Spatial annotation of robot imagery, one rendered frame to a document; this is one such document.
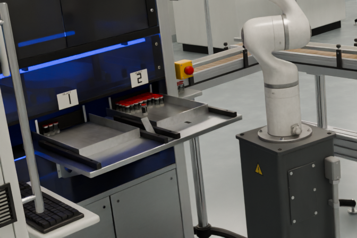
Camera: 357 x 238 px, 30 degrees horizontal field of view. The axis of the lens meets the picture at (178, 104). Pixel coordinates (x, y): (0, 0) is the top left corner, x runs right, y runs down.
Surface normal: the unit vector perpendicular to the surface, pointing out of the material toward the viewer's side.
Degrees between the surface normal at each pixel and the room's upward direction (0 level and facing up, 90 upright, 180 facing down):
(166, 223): 90
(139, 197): 90
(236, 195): 0
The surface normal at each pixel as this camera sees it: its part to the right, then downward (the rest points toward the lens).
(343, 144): -0.76, 0.26
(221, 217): -0.11, -0.95
